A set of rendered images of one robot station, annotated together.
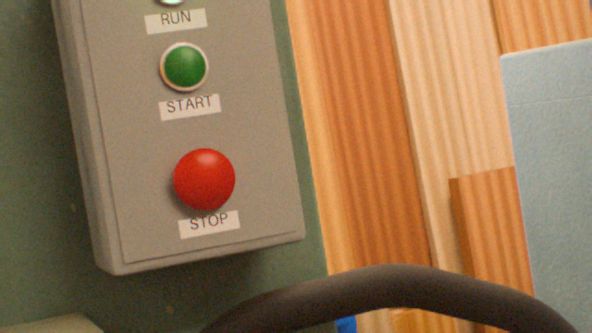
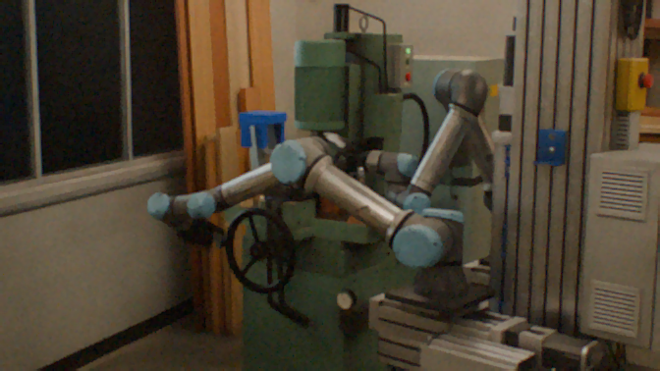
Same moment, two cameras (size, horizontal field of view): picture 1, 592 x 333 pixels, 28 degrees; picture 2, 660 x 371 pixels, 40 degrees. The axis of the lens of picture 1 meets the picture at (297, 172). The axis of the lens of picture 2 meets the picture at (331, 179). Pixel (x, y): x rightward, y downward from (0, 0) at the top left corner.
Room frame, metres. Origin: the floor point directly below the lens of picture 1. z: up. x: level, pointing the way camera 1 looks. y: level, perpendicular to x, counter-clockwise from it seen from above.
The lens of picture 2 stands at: (-1.88, 2.39, 1.54)
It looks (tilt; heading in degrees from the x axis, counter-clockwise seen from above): 9 degrees down; 321
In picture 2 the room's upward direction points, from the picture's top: 1 degrees clockwise
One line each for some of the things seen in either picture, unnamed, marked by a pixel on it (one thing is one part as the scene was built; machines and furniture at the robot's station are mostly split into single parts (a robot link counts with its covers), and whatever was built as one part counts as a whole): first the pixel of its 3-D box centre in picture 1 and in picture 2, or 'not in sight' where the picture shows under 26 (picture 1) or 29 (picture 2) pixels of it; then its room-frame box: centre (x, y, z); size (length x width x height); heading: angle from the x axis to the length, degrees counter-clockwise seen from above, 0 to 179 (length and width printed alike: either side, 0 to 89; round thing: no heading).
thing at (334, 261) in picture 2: not in sight; (336, 240); (0.67, 0.29, 0.76); 0.57 x 0.45 x 0.09; 108
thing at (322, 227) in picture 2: not in sight; (302, 221); (0.60, 0.50, 0.87); 0.61 x 0.30 x 0.06; 18
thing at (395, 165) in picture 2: not in sight; (398, 166); (0.18, 0.45, 1.11); 0.11 x 0.08 x 0.09; 18
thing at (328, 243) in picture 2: not in sight; (308, 232); (0.62, 0.46, 0.82); 0.40 x 0.21 x 0.04; 18
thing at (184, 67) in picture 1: (185, 67); not in sight; (0.57, 0.05, 1.42); 0.02 x 0.01 x 0.02; 108
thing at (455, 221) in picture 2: not in sight; (441, 233); (-0.18, 0.62, 0.98); 0.13 x 0.12 x 0.14; 114
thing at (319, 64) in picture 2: not in sight; (319, 84); (0.64, 0.40, 1.34); 0.18 x 0.18 x 0.31
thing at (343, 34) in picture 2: not in sight; (342, 27); (0.68, 0.27, 1.54); 0.08 x 0.08 x 0.17; 18
